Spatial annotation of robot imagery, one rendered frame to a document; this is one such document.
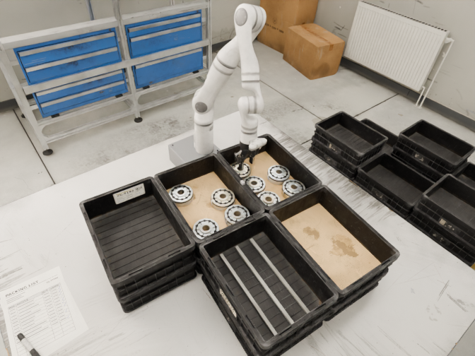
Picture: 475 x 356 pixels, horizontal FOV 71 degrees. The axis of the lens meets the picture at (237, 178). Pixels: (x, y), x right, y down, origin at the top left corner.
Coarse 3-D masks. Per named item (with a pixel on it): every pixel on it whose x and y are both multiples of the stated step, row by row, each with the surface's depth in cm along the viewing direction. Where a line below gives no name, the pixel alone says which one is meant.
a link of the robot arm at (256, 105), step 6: (246, 84) 128; (252, 84) 128; (258, 84) 129; (252, 90) 130; (258, 90) 129; (252, 96) 131; (258, 96) 130; (252, 102) 130; (258, 102) 130; (252, 108) 130; (258, 108) 131
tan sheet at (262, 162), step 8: (264, 152) 169; (248, 160) 164; (256, 160) 164; (264, 160) 164; (272, 160) 165; (256, 168) 160; (264, 168) 160; (264, 176) 157; (272, 184) 153; (280, 192) 150
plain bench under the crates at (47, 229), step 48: (288, 144) 195; (48, 192) 160; (96, 192) 162; (336, 192) 169; (0, 240) 140; (48, 240) 141; (432, 240) 151; (0, 288) 126; (96, 288) 127; (192, 288) 129; (384, 288) 133; (432, 288) 134; (96, 336) 115; (144, 336) 116; (192, 336) 117; (336, 336) 119; (384, 336) 120; (432, 336) 121
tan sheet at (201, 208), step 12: (192, 180) 152; (204, 180) 153; (216, 180) 153; (168, 192) 147; (204, 192) 148; (192, 204) 142; (204, 204) 143; (240, 204) 144; (192, 216) 138; (204, 216) 138; (216, 216) 138; (192, 228) 133
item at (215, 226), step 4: (200, 220) 132; (204, 220) 133; (208, 220) 133; (212, 220) 133; (196, 224) 131; (200, 224) 131; (212, 224) 131; (216, 224) 132; (196, 228) 130; (212, 228) 130; (216, 228) 130; (196, 232) 128; (200, 232) 128; (212, 232) 129; (200, 236) 127; (204, 236) 127
